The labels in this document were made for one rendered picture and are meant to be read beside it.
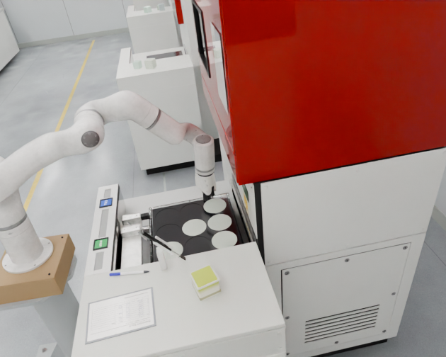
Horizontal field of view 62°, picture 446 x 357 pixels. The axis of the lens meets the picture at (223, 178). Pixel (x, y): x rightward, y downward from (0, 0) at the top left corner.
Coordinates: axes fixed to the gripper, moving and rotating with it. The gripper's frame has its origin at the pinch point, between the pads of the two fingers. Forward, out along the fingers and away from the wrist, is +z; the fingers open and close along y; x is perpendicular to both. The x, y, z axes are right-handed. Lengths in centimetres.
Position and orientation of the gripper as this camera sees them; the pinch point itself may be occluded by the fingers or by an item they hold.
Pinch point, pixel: (207, 196)
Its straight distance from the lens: 168.5
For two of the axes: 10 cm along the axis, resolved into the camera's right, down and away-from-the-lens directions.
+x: 7.9, -4.2, 4.5
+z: 0.2, 7.5, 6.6
